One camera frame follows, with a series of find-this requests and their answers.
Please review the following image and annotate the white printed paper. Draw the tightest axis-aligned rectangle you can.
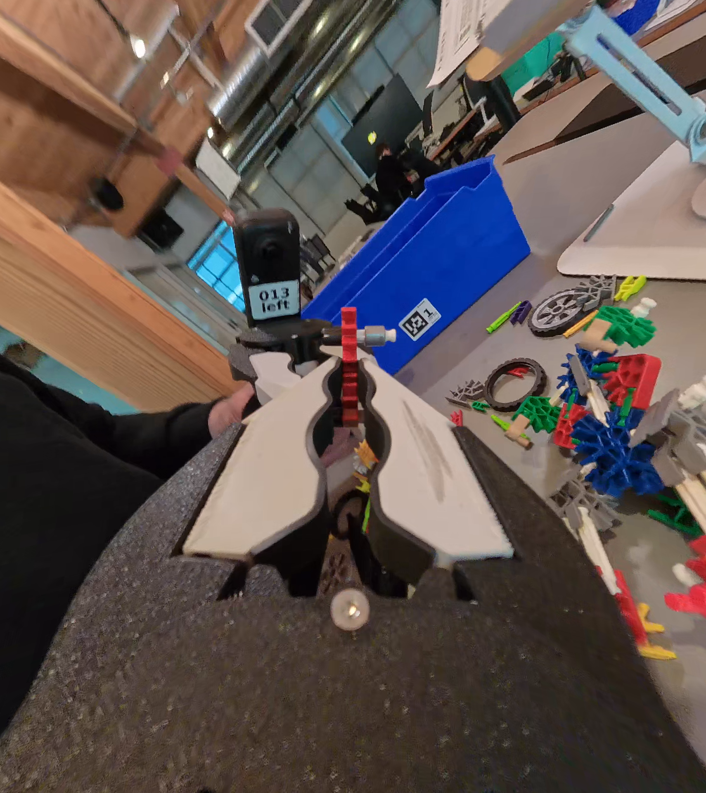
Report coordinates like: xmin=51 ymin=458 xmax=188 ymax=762
xmin=426 ymin=0 xmax=498 ymax=89

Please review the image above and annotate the silver ventilation duct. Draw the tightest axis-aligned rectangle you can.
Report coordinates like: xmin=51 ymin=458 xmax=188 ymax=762
xmin=211 ymin=0 xmax=403 ymax=131

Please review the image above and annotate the red connector rod assembly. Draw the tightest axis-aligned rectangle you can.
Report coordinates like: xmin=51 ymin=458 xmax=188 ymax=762
xmin=321 ymin=306 xmax=398 ymax=428

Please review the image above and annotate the black rubber tire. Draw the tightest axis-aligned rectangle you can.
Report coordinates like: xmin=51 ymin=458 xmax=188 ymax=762
xmin=330 ymin=489 xmax=366 ymax=540
xmin=484 ymin=358 xmax=547 ymax=413

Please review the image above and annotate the person's left forearm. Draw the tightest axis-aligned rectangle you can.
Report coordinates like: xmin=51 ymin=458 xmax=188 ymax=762
xmin=37 ymin=372 xmax=220 ymax=481

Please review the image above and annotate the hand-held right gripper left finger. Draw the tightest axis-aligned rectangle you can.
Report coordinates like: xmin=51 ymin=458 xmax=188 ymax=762
xmin=181 ymin=357 xmax=341 ymax=563

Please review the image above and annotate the wooden cabinet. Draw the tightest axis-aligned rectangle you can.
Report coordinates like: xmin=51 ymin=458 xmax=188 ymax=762
xmin=0 ymin=149 xmax=239 ymax=413

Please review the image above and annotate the grey wheel with black tire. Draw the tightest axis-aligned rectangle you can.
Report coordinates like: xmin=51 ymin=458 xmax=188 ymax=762
xmin=528 ymin=288 xmax=595 ymax=338

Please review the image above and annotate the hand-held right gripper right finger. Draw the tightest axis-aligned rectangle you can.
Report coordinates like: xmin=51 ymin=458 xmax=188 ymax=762
xmin=359 ymin=357 xmax=516 ymax=567

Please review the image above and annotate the silver monitor stand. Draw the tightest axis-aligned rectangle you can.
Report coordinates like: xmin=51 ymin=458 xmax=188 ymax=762
xmin=556 ymin=5 xmax=706 ymax=283

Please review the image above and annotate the person's black clothing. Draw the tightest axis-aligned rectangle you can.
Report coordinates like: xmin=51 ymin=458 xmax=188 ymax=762
xmin=0 ymin=331 xmax=165 ymax=781

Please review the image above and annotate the blue plastic bin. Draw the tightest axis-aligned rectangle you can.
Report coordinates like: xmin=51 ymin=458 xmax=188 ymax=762
xmin=300 ymin=155 xmax=532 ymax=375

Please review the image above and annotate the black wall screen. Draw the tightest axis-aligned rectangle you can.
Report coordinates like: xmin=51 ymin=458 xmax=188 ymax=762
xmin=341 ymin=74 xmax=423 ymax=178

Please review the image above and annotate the grey fan connector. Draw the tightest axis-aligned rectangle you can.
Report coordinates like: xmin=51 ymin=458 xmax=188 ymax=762
xmin=446 ymin=380 xmax=487 ymax=408

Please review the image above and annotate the person's left hand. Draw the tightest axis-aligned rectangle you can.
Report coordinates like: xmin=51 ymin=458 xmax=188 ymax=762
xmin=207 ymin=384 xmax=256 ymax=436

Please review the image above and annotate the multicolour construction toy model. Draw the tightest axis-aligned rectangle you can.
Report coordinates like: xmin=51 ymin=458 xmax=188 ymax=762
xmin=508 ymin=297 xmax=706 ymax=660

